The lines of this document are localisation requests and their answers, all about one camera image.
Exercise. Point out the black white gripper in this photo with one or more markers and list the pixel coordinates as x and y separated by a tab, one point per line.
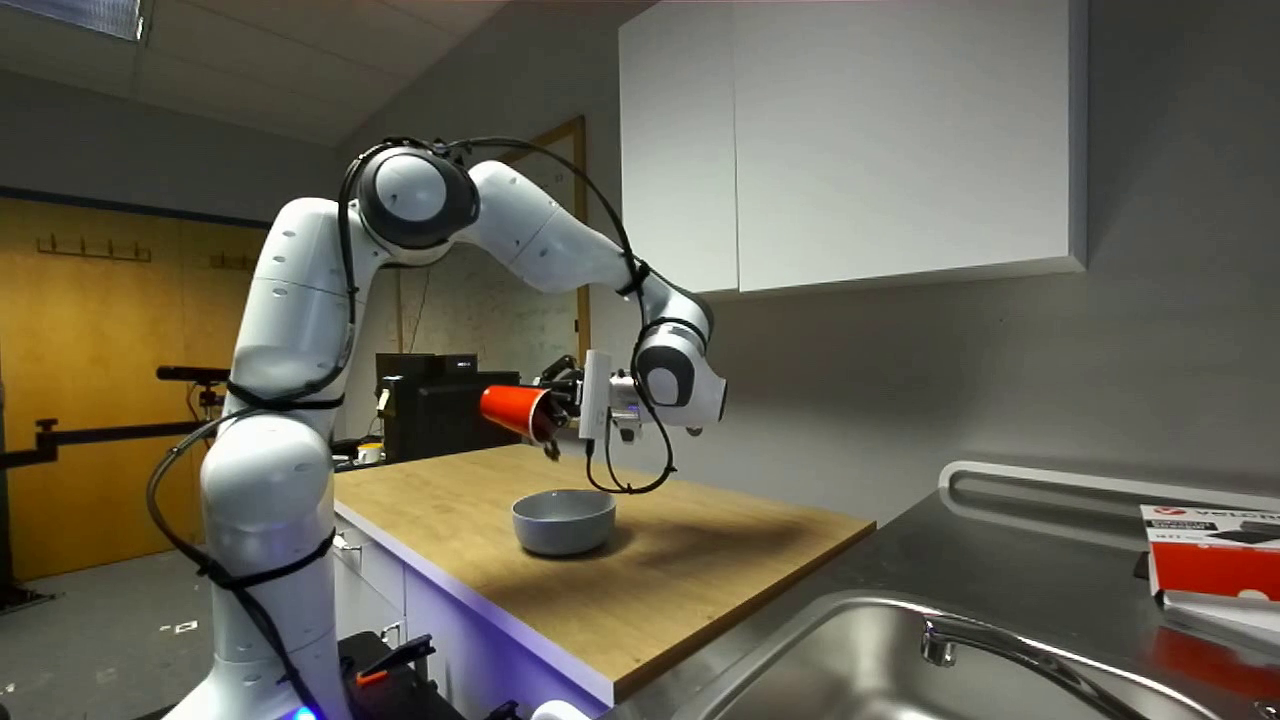
594	398

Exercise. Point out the black equipment under table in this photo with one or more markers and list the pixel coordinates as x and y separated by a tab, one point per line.
385	673

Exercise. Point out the red plastic cup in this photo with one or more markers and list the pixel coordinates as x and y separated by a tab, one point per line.
519	410

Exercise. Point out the gray bowl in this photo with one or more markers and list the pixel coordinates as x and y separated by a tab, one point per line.
564	521

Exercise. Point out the red and white box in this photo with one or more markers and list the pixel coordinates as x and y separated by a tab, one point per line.
1213	560

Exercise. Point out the white wall cabinet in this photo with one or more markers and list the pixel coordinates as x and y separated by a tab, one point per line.
855	140

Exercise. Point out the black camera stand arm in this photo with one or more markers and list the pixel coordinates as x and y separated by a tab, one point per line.
107	429

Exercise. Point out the stainless steel sink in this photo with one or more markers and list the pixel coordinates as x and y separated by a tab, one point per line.
892	663

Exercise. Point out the ceiling light panel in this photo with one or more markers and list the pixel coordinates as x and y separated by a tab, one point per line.
80	12

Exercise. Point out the black computer monitor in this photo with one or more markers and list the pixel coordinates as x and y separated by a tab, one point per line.
430	400

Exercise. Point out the metal sink faucet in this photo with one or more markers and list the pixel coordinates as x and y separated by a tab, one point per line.
1013	651

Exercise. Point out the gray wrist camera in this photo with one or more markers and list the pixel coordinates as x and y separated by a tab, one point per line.
625	406

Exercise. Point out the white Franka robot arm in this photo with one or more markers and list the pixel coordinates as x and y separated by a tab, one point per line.
282	467

